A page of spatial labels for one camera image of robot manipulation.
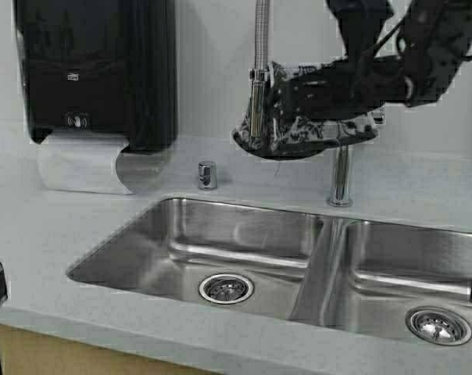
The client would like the grey floral patterned cloth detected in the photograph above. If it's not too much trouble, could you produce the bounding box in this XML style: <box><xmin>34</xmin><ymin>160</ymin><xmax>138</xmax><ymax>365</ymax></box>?
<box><xmin>231</xmin><ymin>56</ymin><xmax>407</xmax><ymax>161</ymax></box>

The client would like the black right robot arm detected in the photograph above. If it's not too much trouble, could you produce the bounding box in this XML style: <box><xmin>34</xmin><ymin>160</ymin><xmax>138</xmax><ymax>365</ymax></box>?
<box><xmin>327</xmin><ymin>1</ymin><xmax>472</xmax><ymax>111</ymax></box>

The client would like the small chrome air gap cap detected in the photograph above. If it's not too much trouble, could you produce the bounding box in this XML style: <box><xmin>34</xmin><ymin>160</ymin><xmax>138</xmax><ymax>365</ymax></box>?
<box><xmin>198</xmin><ymin>160</ymin><xmax>217</xmax><ymax>190</ymax></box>

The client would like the chrome spring kitchen faucet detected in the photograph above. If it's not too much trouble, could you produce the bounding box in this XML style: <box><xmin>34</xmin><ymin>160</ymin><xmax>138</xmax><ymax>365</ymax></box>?
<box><xmin>248</xmin><ymin>0</ymin><xmax>387</xmax><ymax>208</ymax></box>

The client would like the white paper towel sheet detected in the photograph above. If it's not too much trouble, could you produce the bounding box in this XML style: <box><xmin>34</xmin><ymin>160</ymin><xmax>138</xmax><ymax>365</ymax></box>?
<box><xmin>35</xmin><ymin>130</ymin><xmax>175</xmax><ymax>195</ymax></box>

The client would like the black paper towel dispenser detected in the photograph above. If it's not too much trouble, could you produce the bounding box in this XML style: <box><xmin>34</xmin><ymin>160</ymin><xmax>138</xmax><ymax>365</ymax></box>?
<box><xmin>13</xmin><ymin>1</ymin><xmax>178</xmax><ymax>153</ymax></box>

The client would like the stainless double sink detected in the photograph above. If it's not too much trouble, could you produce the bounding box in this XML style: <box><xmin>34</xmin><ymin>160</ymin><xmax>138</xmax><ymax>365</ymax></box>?
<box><xmin>68</xmin><ymin>198</ymin><xmax>472</xmax><ymax>353</ymax></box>

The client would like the left beige cabinet door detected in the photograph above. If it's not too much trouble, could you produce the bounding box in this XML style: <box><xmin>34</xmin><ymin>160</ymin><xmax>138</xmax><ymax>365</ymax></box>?
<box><xmin>0</xmin><ymin>324</ymin><xmax>204</xmax><ymax>374</ymax></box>

